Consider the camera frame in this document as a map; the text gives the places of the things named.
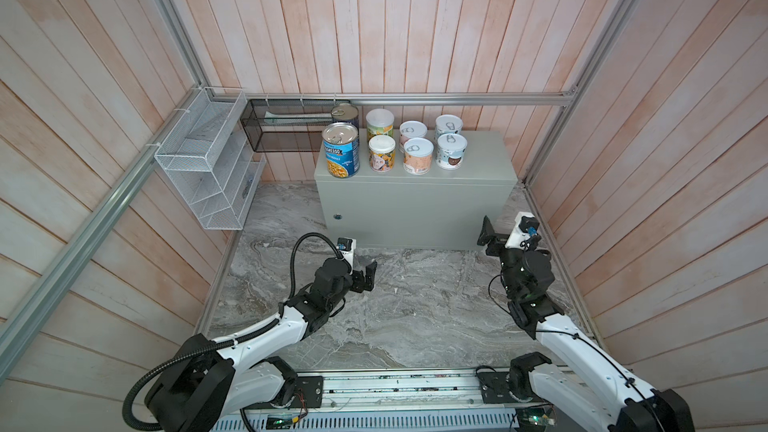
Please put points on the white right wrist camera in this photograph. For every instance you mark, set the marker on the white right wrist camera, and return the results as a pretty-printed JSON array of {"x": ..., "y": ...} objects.
[{"x": 524, "y": 235}]

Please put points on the white wire mesh shelf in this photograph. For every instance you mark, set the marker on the white wire mesh shelf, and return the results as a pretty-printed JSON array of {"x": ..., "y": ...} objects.
[{"x": 209, "y": 160}]

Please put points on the black wire mesh basket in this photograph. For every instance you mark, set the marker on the black wire mesh basket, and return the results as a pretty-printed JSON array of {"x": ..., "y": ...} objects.
[{"x": 278, "y": 129}]

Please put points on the yellow can white lid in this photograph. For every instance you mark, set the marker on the yellow can white lid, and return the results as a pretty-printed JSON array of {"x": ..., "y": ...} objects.
[
  {"x": 381, "y": 153},
  {"x": 379, "y": 121}
]

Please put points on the grey metal cabinet box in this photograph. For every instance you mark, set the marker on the grey metal cabinet box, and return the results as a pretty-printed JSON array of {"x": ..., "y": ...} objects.
[{"x": 442, "y": 209}]

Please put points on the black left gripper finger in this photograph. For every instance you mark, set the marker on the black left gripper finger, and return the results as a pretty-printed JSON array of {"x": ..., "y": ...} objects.
[
  {"x": 361, "y": 281},
  {"x": 372, "y": 267}
]

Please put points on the pink-label short can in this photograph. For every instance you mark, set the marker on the pink-label short can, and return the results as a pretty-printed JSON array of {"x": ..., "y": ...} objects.
[{"x": 412, "y": 129}]

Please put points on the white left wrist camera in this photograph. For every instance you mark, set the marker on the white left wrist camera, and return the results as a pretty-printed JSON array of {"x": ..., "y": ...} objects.
[{"x": 346, "y": 248}]

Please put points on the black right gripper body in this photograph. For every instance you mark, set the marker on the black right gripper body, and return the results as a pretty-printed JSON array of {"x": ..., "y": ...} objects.
[{"x": 501, "y": 248}]

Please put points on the orange-label short can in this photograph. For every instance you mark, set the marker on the orange-label short can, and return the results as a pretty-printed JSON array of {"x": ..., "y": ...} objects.
[{"x": 418, "y": 153}]

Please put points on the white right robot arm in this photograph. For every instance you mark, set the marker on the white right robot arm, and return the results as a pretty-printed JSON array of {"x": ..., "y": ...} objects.
[{"x": 599, "y": 393}]

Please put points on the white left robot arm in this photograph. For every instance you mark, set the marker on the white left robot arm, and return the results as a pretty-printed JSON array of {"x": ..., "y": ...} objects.
[{"x": 209, "y": 378}]

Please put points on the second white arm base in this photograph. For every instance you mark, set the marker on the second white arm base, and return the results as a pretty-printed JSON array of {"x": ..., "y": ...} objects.
[{"x": 272, "y": 381}]

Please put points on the blue soup can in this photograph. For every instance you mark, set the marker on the blue soup can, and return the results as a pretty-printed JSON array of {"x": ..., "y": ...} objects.
[{"x": 341, "y": 147}]

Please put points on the short white-top can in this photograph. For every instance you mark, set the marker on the short white-top can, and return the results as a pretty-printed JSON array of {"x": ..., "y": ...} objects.
[{"x": 450, "y": 150}]

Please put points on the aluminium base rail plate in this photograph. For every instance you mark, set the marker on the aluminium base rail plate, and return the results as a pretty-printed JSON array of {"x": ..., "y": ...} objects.
[{"x": 390, "y": 387}]

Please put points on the aluminium wall rail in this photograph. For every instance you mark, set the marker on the aluminium wall rail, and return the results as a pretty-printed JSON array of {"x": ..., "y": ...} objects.
[{"x": 408, "y": 99}]

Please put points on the grey-label short can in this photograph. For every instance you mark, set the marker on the grey-label short can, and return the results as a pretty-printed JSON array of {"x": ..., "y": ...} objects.
[{"x": 448, "y": 124}]

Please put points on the dark blue tomato can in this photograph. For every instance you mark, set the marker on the dark blue tomato can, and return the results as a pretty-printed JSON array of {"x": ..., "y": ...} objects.
[{"x": 345, "y": 113}]

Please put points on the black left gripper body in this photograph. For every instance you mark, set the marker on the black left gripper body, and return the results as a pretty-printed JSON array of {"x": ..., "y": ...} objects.
[{"x": 358, "y": 276}]

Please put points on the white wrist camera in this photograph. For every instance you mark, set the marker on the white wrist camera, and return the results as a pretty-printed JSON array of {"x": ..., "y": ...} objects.
[
  {"x": 524, "y": 235},
  {"x": 346, "y": 248}
]

